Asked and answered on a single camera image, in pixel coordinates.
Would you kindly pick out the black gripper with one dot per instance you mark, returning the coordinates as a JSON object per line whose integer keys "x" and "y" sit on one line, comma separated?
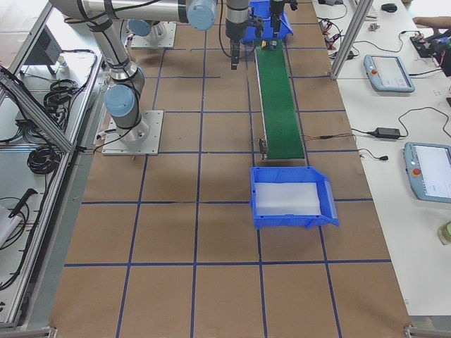
{"x": 233, "y": 31}
{"x": 275, "y": 8}

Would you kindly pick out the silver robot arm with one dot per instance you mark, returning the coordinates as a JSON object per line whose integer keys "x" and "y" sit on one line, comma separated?
{"x": 153, "y": 35}
{"x": 122, "y": 99}

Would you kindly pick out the left blue plastic bin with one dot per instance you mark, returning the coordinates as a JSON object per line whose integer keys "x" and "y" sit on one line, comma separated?
{"x": 285, "y": 26}

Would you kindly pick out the blue plastic bin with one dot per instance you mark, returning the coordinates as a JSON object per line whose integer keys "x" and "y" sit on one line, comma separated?
{"x": 285, "y": 26}
{"x": 328, "y": 214}

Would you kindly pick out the green conveyor belt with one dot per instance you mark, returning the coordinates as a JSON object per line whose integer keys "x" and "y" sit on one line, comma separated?
{"x": 282, "y": 139}

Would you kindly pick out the teach pendant far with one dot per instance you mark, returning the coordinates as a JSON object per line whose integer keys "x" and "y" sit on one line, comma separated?
{"x": 388, "y": 74}

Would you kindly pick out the teach pendant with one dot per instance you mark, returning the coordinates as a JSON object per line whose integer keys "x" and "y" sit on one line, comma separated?
{"x": 388, "y": 74}
{"x": 428, "y": 170}

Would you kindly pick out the right blue plastic bin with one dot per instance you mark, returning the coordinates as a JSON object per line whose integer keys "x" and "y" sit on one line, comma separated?
{"x": 328, "y": 214}

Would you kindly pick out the white foam pad right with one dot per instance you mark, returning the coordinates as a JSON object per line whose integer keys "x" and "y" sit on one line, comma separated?
{"x": 288, "y": 198}

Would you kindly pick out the black power adapter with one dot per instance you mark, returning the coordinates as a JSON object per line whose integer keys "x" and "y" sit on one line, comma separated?
{"x": 385, "y": 133}

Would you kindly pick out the teach pendant near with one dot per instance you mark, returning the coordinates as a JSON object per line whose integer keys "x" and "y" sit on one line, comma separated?
{"x": 428, "y": 170}

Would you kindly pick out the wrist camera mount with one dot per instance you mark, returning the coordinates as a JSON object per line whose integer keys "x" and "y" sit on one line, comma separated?
{"x": 257, "y": 22}

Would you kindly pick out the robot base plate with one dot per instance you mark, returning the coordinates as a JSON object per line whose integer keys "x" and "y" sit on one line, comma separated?
{"x": 147, "y": 35}
{"x": 141, "y": 140}

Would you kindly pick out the aluminium frame post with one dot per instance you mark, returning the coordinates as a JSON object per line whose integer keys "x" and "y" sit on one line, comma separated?
{"x": 351, "y": 34}

